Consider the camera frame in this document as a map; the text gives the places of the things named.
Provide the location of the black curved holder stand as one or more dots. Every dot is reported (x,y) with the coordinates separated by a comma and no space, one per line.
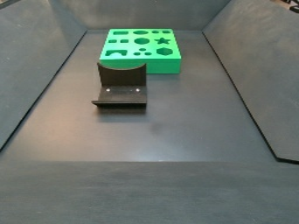
(122,86)

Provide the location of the green shape sorter box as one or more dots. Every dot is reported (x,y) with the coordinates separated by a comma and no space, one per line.
(132,47)

